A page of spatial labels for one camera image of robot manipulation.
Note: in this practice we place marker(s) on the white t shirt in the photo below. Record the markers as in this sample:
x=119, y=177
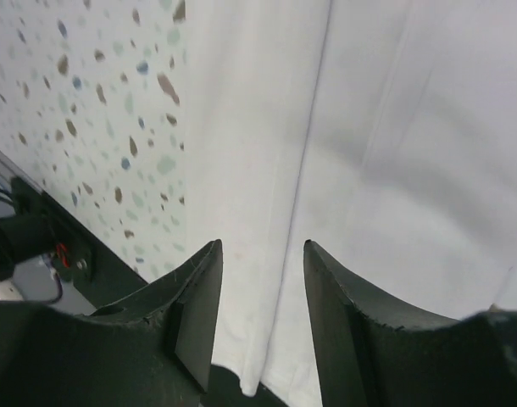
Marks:
x=386, y=131

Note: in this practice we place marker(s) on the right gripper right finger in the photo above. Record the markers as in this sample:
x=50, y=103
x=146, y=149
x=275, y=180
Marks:
x=373, y=349

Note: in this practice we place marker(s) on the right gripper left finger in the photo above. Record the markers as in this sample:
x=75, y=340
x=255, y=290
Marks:
x=152, y=348

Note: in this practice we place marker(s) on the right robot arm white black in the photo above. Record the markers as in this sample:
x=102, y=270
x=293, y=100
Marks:
x=40, y=227

